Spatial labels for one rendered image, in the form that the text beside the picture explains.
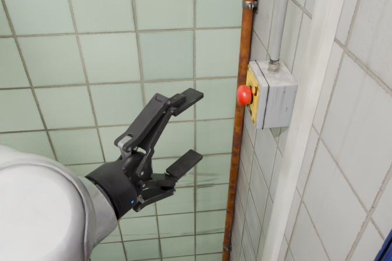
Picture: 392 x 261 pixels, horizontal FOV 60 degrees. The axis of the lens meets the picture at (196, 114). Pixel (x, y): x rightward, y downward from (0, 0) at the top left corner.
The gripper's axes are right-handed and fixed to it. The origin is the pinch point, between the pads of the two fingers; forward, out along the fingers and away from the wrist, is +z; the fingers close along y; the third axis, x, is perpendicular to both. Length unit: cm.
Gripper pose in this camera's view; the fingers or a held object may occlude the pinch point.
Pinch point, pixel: (192, 127)
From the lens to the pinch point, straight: 58.9
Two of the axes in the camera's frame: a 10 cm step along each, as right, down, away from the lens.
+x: 7.8, 3.7, -5.1
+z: 6.2, -4.6, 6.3
